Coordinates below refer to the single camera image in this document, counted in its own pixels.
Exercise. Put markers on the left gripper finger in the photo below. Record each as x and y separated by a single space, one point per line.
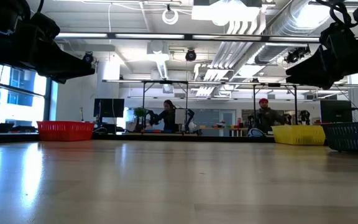
56 79
64 63

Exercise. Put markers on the black background robot arm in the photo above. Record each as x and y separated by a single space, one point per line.
190 119
152 117
304 116

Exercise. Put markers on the large bright window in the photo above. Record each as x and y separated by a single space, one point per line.
20 96

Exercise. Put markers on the red plastic basket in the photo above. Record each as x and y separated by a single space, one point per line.
65 130

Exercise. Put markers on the yellow plastic basket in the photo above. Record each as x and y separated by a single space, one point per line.
298 134

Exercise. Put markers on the black plastic basket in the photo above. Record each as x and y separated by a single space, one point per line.
353 137

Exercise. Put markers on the person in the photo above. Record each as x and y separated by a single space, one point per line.
267 116
168 116

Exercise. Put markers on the white blue rounded object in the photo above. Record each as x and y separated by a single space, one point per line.
255 132

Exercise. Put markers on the white ceiling conduit bundle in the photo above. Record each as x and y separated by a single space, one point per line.
228 53

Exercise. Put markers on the green potted plant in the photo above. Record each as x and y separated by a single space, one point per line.
140 112

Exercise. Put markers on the background table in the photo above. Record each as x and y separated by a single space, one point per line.
222 128

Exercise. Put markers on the overhead LED light bar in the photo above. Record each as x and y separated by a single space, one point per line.
197 37

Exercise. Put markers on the black ceiling camera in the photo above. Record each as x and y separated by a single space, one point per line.
87 58
190 55
297 54

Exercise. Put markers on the black background station frame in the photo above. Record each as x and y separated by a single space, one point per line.
165 82
273 84

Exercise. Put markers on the silver ceiling duct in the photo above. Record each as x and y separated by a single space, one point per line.
291 28

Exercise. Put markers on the black aluminium table frame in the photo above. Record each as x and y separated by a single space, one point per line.
129 137

